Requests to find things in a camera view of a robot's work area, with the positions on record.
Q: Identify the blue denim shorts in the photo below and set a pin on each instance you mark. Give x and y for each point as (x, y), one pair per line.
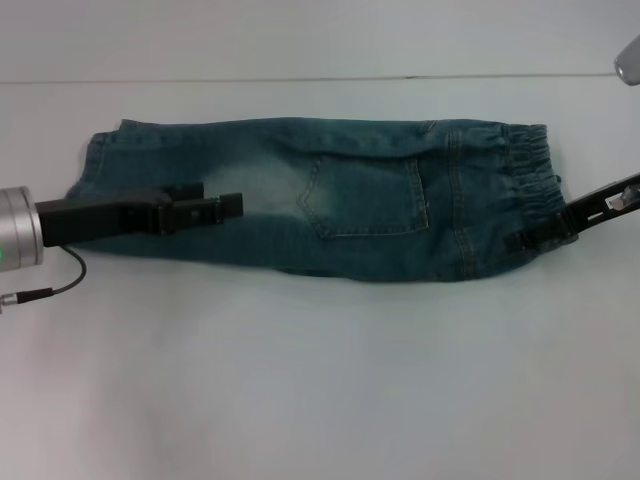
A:
(360, 200)

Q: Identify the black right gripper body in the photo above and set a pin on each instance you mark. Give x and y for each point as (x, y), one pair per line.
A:
(600, 205)

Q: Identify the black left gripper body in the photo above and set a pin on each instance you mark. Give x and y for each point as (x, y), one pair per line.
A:
(100, 220)

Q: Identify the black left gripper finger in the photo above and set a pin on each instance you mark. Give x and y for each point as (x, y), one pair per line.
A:
(190, 191)
(200, 212)

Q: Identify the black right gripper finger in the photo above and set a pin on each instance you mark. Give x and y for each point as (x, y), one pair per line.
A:
(540, 235)

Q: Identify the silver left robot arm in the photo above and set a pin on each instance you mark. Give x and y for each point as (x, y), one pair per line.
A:
(17, 230)

